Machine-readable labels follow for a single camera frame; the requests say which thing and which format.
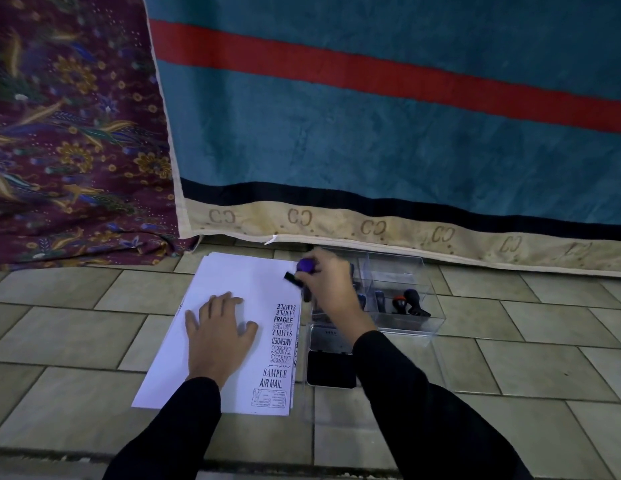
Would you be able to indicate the person's left hand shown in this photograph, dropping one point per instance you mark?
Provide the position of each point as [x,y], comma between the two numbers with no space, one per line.
[215,344]

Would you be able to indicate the person's right hand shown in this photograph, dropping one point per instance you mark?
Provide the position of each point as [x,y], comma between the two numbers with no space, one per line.
[335,294]

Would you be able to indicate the person's left thumb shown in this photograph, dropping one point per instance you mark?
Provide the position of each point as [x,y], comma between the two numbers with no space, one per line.
[249,332]

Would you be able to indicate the person's right fingers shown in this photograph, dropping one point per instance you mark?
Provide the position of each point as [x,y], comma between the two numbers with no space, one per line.
[320,267]

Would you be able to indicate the person's left middle finger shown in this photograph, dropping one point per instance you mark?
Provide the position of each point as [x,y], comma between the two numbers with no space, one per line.
[223,305]

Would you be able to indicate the person's left little finger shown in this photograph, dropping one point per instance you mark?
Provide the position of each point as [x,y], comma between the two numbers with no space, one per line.
[191,322]

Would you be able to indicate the stack of white paper sheets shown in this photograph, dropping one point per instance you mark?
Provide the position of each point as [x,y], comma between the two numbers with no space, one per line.
[235,274]

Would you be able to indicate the person's right forearm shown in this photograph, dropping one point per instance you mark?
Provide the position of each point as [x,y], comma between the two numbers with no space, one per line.
[430,419]

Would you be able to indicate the person's left forearm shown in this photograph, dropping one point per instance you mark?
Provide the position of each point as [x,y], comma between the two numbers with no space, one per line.
[170,434]

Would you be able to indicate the clear plastic storage box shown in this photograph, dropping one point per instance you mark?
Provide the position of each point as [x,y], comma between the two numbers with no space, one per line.
[405,274]

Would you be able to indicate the red and black rubber stamp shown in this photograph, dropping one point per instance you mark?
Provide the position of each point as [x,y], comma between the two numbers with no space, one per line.
[398,304]

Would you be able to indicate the black ink pad case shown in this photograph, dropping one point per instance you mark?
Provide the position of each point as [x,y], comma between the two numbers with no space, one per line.
[331,367]

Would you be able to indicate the teal blanket with red stripe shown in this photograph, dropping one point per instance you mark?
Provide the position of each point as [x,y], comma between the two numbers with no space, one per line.
[390,144]

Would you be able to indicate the purple floral patterned cloth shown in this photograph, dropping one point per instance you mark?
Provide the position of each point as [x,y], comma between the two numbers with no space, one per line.
[75,139]

